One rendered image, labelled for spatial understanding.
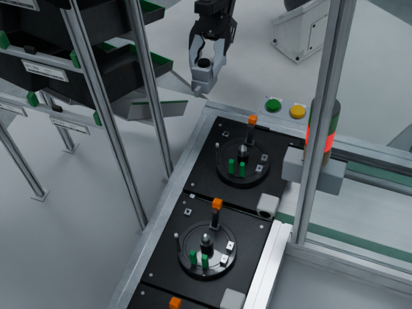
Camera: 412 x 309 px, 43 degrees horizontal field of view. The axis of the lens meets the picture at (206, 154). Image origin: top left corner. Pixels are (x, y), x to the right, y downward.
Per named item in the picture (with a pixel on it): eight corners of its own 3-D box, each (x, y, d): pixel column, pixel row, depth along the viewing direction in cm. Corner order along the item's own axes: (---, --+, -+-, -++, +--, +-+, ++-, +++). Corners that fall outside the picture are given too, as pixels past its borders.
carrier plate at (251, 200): (216, 122, 147) (215, 117, 145) (300, 144, 141) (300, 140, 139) (183, 192, 135) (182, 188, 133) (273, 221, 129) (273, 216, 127)
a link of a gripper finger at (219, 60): (230, 80, 128) (231, 43, 129) (224, 76, 123) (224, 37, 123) (218, 81, 129) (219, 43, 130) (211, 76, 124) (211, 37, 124)
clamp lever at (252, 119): (246, 138, 138) (250, 113, 133) (254, 140, 137) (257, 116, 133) (242, 146, 135) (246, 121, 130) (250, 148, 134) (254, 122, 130)
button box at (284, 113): (263, 108, 155) (265, 94, 150) (335, 125, 150) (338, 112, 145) (256, 125, 152) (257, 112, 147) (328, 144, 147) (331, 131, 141)
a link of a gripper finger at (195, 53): (199, 77, 131) (214, 43, 130) (191, 73, 125) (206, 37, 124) (188, 73, 132) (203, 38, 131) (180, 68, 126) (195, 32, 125)
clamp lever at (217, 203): (212, 221, 125) (214, 197, 120) (220, 224, 124) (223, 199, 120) (206, 231, 122) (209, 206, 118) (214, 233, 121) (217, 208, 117)
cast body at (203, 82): (201, 78, 131) (200, 53, 127) (217, 81, 130) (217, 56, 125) (187, 95, 125) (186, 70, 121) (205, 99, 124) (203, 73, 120)
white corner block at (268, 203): (261, 200, 132) (262, 192, 129) (279, 205, 131) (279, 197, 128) (255, 216, 130) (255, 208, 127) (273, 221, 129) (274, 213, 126)
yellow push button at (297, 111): (292, 107, 148) (292, 103, 147) (306, 111, 147) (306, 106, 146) (288, 118, 146) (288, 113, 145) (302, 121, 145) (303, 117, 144)
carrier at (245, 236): (181, 197, 134) (175, 171, 124) (271, 225, 128) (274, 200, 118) (140, 284, 122) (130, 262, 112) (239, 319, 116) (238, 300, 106)
